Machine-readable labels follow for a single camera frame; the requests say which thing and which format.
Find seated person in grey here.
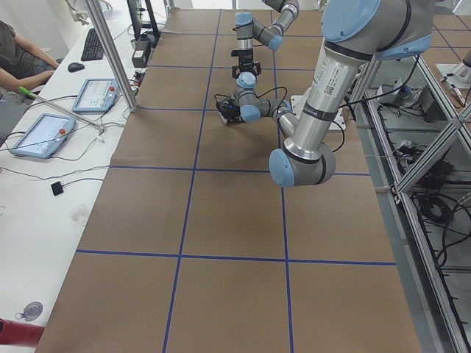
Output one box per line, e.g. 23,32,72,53
1,21,60,93

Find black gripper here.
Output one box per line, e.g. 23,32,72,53
226,109,244,124
231,49,261,79

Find black box with white label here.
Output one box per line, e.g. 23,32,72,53
132,40,151,68

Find aluminium side frame rail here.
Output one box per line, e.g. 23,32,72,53
353,0,471,353

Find pink and grey towel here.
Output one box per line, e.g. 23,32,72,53
219,111,231,125

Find round silver tape dispenser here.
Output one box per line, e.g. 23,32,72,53
15,301,43,322

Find far teach pendant tablet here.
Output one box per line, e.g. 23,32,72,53
72,78,120,114

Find near teach pendant tablet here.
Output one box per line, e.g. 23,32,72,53
10,113,77,159

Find teach pendant tablet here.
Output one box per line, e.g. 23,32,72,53
10,113,77,159
72,78,120,114

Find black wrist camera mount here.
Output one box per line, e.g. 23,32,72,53
216,99,237,111

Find black computer keyboard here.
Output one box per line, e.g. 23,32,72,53
81,28,104,62

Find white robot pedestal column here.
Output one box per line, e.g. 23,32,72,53
291,49,364,122

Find small black square puck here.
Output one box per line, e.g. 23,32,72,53
51,181,64,196

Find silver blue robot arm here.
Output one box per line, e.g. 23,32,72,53
217,1,435,188
231,1,300,79

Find aluminium frame post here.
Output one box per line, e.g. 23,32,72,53
85,0,137,113

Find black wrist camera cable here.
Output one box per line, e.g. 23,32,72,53
213,86,347,151

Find metal rod with green tip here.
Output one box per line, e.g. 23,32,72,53
18,86,105,132

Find black computer mouse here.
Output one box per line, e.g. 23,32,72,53
68,62,85,73

